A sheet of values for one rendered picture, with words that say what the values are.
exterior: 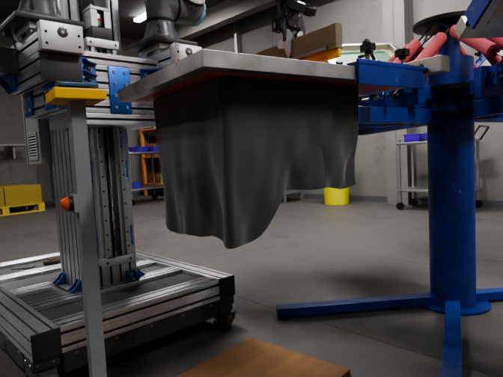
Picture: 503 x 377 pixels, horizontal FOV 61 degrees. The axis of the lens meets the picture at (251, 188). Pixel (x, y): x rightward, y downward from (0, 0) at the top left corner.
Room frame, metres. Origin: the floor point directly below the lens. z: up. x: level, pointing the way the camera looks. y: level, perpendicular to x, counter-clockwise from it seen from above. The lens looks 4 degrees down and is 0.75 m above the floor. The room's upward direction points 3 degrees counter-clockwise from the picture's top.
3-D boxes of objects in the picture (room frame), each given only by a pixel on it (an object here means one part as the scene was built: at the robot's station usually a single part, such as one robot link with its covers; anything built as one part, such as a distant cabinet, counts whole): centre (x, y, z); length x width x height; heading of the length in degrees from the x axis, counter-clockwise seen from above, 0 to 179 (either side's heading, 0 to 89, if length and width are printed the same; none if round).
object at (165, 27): (1.90, 0.36, 1.31); 0.15 x 0.15 x 0.10
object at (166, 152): (1.24, 0.17, 0.74); 0.45 x 0.03 x 0.43; 35
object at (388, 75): (1.31, -0.42, 0.98); 0.30 x 0.05 x 0.07; 125
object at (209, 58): (1.40, -0.07, 0.97); 0.79 x 0.58 x 0.04; 125
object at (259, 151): (1.20, -0.14, 0.74); 0.46 x 0.04 x 0.42; 125
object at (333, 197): (6.16, -1.22, 0.32); 0.42 x 0.41 x 0.65; 43
